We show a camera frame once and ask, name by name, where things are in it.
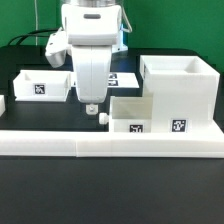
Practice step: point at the white drawer tray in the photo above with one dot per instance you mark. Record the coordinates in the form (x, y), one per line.
(128, 114)
(42, 85)

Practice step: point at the white L-shaped border fence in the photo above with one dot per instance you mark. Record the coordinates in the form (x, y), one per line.
(207, 142)

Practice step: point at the white front drawer tray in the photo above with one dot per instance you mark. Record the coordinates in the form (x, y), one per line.
(128, 114)

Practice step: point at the white fiducial marker sheet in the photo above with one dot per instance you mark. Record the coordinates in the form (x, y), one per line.
(122, 80)

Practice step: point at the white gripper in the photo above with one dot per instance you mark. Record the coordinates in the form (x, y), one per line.
(92, 67)

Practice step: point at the white rear drawer tray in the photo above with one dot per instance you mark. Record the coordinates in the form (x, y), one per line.
(42, 85)

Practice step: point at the white drawer cabinet box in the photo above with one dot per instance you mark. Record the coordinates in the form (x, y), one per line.
(183, 90)

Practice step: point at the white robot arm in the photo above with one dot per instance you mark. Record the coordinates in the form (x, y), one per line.
(90, 29)

